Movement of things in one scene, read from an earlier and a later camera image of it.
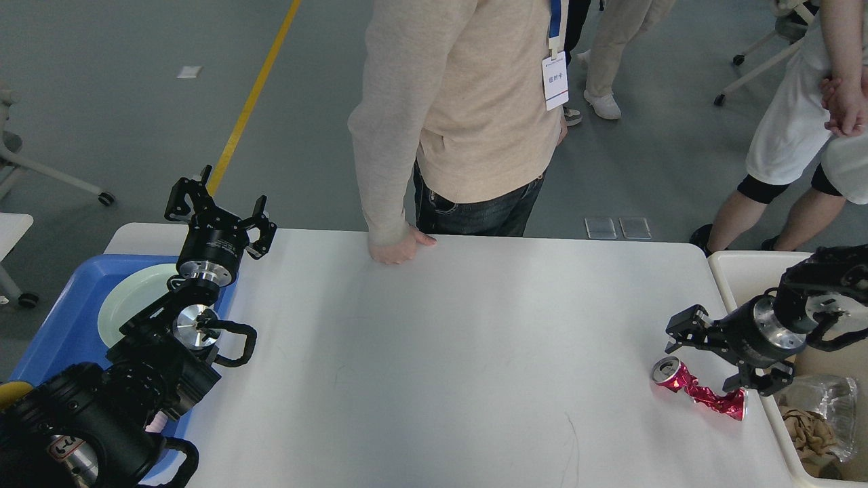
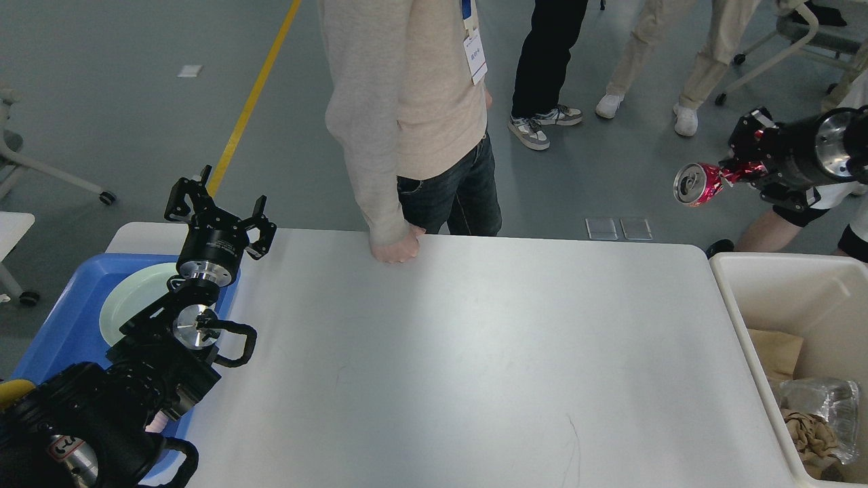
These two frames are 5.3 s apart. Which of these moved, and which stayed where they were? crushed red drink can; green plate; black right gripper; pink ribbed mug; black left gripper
Moved: crushed red drink can; black right gripper
Stayed: pink ribbed mug; green plate; black left gripper
